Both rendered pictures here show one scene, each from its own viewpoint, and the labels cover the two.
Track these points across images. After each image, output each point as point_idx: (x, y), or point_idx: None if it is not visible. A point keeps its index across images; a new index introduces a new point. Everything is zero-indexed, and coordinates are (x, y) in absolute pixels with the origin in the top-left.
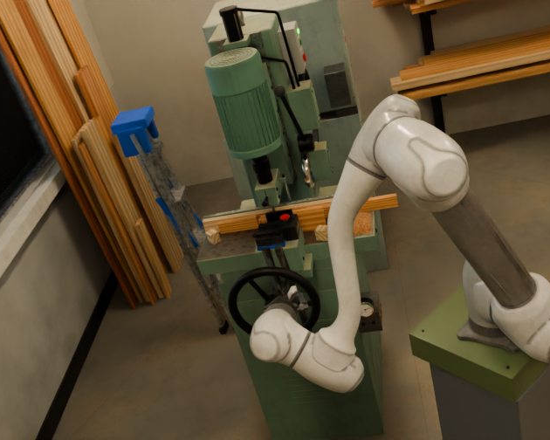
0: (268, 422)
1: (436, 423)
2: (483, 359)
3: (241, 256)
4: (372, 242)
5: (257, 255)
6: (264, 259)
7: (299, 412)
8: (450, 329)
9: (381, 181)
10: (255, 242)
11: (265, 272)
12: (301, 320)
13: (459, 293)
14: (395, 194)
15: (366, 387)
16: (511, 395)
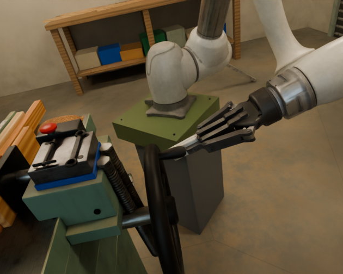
0: None
1: (147, 250)
2: (203, 107)
3: (49, 257)
4: (92, 122)
5: (104, 181)
6: (108, 182)
7: None
8: (173, 123)
9: None
10: (15, 241)
11: (158, 159)
12: (149, 225)
13: (134, 125)
14: (36, 100)
15: (142, 267)
16: (219, 109)
